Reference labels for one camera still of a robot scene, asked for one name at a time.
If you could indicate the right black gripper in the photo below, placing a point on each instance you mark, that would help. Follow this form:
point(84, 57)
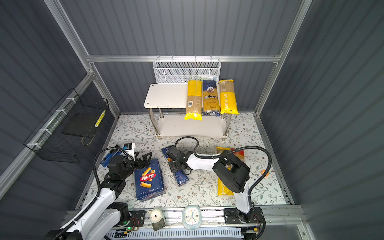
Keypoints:
point(172, 167)

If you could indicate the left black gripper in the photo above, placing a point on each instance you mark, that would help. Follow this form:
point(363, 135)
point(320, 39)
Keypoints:
point(141, 165)

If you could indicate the blue Barilla spaghetti box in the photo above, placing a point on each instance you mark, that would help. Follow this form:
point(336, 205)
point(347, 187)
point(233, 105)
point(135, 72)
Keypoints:
point(179, 176)

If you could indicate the yellow clear spaghetti bag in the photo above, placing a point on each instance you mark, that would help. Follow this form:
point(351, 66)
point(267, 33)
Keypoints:
point(194, 101)

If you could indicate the blue Ankara spaghetti bag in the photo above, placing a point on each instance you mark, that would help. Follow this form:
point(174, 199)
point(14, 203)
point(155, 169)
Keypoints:
point(211, 105)

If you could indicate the yellow Pastatime spaghetti bag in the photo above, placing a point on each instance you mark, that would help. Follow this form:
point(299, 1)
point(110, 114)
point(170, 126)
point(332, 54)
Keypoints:
point(228, 98)

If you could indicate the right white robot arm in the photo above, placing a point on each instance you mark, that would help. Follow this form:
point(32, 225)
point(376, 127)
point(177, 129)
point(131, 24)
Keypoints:
point(232, 171)

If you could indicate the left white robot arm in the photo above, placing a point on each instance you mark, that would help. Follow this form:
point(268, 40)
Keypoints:
point(96, 210)

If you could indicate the white two-tier shelf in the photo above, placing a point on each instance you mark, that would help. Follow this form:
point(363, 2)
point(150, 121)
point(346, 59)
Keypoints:
point(173, 96)

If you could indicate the blue Barilla rigatoni box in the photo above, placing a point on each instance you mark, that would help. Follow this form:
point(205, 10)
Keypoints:
point(149, 181)

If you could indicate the blue stapler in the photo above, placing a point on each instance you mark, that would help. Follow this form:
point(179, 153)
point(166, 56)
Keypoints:
point(107, 158)

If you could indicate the white analog clock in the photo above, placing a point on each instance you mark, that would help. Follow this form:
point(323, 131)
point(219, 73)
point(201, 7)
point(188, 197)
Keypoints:
point(192, 217)

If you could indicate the tape roll dispenser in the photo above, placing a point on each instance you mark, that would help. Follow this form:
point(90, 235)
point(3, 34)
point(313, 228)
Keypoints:
point(157, 219)

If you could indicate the yellow green marker pen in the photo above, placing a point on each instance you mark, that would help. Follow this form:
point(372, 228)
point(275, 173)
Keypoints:
point(100, 118)

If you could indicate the red spaghetti bag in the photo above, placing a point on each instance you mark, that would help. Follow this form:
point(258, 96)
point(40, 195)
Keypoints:
point(240, 155)

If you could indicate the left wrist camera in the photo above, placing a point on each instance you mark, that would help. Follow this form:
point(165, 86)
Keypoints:
point(130, 149)

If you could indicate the aluminium mounting rail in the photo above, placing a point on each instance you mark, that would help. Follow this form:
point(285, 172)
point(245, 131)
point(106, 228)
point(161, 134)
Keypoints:
point(267, 223)

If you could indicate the black wire mesh basket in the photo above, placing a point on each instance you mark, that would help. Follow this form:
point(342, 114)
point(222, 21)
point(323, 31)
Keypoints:
point(68, 133)

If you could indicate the white wire mesh basket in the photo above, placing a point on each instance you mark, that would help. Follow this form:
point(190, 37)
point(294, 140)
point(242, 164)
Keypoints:
point(182, 72)

